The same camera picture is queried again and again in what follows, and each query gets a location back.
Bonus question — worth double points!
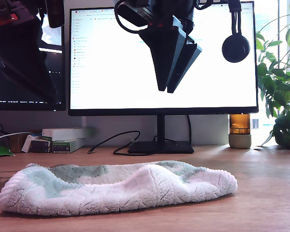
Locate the small dark box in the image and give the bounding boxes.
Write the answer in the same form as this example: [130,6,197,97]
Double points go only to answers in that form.
[29,140,51,153]

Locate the green and white box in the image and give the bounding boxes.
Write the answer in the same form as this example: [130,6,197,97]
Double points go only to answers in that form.
[52,138,87,154]

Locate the white cable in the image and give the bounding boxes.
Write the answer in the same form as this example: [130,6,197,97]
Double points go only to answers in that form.
[0,131,33,145]

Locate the white and mint tea towel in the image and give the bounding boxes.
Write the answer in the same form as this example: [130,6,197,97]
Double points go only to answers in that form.
[0,159,239,217]

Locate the long white box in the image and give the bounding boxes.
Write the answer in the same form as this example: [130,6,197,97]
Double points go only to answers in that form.
[42,127,95,142]

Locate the black usb cable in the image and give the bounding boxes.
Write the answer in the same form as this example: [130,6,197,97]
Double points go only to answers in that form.
[87,130,141,156]

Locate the camera's thin black cable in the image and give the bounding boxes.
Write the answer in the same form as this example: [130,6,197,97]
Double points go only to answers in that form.
[114,9,148,33]

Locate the small white box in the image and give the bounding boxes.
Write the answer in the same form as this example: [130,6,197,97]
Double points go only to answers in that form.
[21,134,43,153]

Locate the black headphones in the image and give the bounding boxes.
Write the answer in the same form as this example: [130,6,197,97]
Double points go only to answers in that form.
[221,0,251,63]

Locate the green leafy potted plant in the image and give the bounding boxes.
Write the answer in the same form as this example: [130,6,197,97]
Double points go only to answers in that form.
[256,0,290,150]

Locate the brown wooden block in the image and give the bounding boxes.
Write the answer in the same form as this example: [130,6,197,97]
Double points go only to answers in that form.
[9,134,27,153]

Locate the large black monitor on stand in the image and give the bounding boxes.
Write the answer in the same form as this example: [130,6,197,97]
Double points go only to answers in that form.
[68,1,259,155]

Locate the amber glass jar grey base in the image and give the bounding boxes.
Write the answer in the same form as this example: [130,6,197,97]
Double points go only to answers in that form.
[228,114,252,149]

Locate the black monitor with dark screen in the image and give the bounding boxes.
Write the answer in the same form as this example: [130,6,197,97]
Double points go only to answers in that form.
[0,0,66,112]

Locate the black monitor power cable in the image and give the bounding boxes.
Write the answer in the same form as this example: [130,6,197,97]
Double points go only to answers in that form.
[187,115,193,143]

